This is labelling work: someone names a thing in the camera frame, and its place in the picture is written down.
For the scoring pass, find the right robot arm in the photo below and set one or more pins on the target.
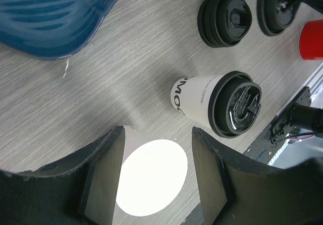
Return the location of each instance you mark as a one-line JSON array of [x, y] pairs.
[[306, 117]]

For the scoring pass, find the white paper cup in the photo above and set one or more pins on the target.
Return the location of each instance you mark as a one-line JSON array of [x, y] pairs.
[[191, 97], [153, 173]]

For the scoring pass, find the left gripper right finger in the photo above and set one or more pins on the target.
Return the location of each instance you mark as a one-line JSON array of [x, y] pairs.
[[235, 189]]

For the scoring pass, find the blue ceramic dish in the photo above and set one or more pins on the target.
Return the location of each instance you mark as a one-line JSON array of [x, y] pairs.
[[51, 29]]

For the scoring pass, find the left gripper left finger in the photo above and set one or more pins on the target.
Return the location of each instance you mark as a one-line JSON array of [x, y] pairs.
[[79, 188]]

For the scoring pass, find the stack of black lids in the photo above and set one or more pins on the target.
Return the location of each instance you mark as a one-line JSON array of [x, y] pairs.
[[223, 23]]

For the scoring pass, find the red cup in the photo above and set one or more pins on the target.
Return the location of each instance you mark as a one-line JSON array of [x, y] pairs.
[[310, 43]]

